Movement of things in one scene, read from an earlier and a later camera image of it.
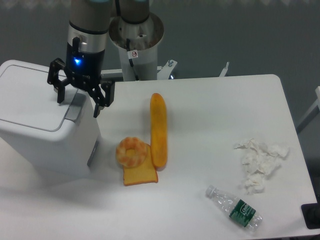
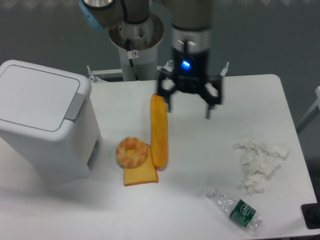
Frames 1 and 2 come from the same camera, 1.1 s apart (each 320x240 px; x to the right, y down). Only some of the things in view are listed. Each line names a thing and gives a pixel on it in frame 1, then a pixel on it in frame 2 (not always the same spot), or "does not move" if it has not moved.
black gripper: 84,70 → 191,74
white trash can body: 53,138 does not move
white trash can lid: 28,102 does not move
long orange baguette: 158,131 does not move
